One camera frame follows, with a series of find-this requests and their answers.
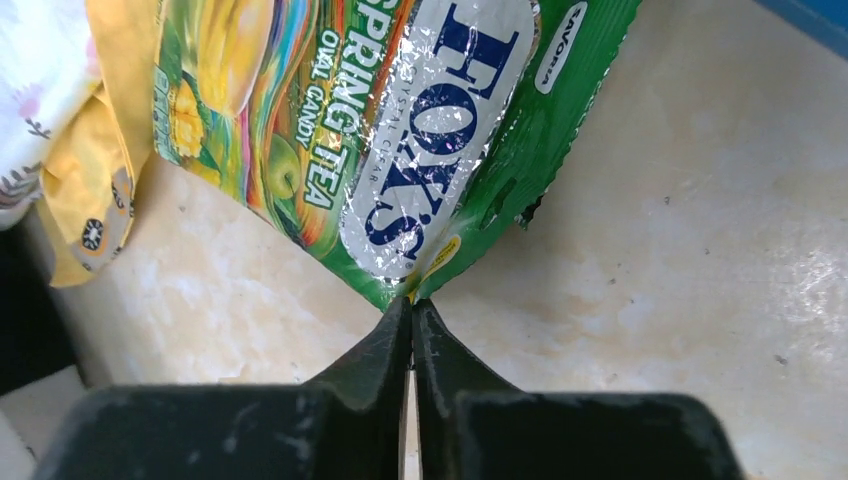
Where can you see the yellow white printed cloth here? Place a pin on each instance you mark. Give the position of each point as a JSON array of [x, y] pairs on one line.
[[76, 124]]

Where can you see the black white checkered pillow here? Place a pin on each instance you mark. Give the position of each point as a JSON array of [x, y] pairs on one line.
[[34, 342]]

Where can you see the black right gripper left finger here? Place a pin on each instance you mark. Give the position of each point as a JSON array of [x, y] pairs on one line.
[[347, 422]]

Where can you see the green yellow candy bag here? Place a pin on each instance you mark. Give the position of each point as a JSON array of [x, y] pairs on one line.
[[393, 141]]

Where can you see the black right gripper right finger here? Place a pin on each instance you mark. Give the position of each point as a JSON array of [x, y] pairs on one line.
[[474, 424]]

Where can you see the blue yellow pink shelf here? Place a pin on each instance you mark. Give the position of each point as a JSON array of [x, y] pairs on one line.
[[825, 21]]

